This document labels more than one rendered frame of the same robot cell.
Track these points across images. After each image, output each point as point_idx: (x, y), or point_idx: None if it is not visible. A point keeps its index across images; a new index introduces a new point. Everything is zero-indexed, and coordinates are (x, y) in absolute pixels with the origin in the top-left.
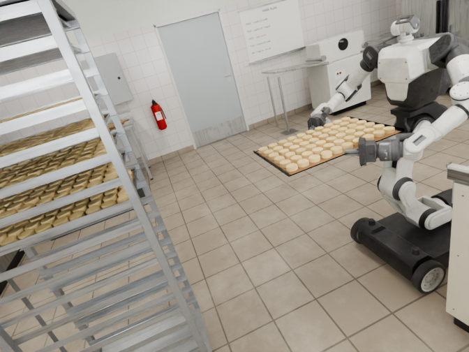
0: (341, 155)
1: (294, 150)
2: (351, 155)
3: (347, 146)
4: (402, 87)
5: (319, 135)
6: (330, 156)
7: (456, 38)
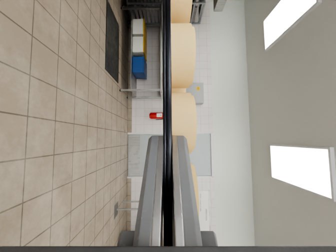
0: (168, 98)
1: None
2: (148, 171)
3: (194, 184)
4: None
5: None
6: (173, 44)
7: None
